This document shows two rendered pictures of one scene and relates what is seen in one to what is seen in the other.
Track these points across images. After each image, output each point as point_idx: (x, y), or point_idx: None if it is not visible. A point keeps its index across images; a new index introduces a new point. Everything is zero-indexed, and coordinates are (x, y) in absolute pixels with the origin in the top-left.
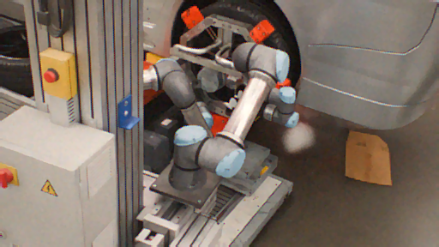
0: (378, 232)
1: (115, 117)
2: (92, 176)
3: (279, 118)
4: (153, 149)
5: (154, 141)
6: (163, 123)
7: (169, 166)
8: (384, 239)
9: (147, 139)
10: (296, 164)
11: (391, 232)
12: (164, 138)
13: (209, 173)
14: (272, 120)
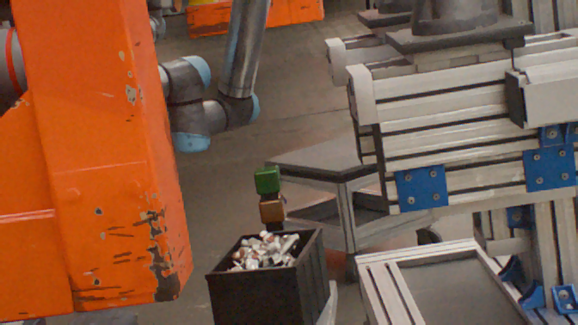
0: (64, 321)
1: None
2: None
3: (160, 24)
4: (136, 322)
5: (110, 315)
6: (17, 323)
7: (402, 14)
8: (81, 314)
9: (110, 324)
10: None
11: (56, 315)
12: (85, 314)
13: (374, 11)
14: (156, 38)
